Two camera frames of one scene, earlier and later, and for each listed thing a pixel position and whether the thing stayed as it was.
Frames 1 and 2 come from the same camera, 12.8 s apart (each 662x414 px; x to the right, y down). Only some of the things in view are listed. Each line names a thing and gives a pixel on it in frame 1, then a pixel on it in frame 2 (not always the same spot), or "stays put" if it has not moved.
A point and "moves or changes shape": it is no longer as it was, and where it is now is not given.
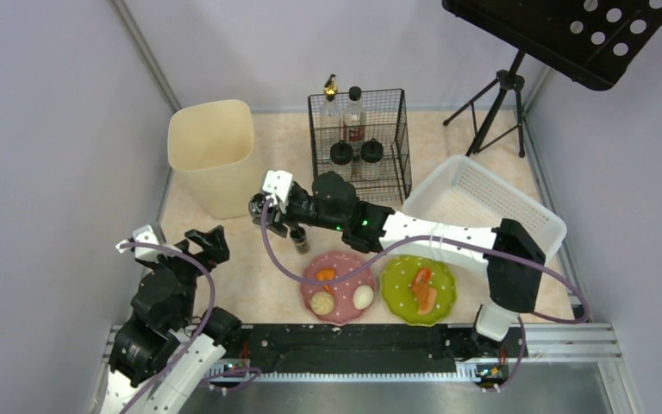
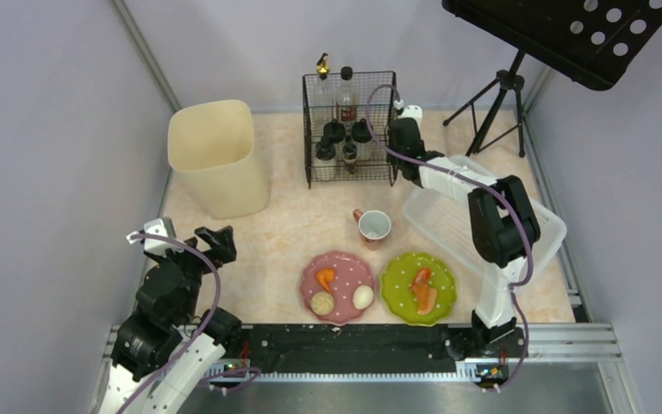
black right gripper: (279, 215) to (402, 132)
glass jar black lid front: (371, 151) to (361, 131)
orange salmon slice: (427, 296) stays put
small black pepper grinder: (299, 236) to (349, 153)
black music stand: (595, 43) stays put
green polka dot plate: (397, 298) stays put
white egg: (363, 297) stays put
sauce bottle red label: (354, 122) to (347, 97)
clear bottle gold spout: (330, 121) to (322, 96)
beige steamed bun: (322, 303) stays put
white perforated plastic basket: (465, 192) stays put
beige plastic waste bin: (210, 148) stays put
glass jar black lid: (340, 153) to (334, 132)
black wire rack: (365, 136) moves or changes shape
